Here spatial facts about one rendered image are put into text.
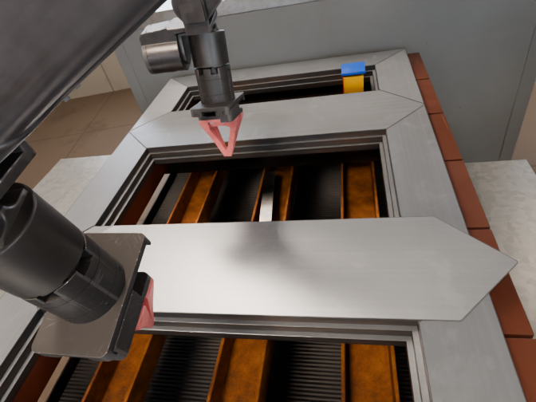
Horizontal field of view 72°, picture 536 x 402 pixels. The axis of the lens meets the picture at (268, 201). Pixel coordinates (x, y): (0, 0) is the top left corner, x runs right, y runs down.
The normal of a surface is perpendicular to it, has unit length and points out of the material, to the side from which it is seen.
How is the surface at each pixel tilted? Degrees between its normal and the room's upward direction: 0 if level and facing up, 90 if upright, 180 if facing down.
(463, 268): 0
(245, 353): 0
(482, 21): 90
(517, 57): 90
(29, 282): 102
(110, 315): 14
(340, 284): 1
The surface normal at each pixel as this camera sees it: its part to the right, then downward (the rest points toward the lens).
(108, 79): 0.00, 0.66
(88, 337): -0.19, -0.56
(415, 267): -0.18, -0.74
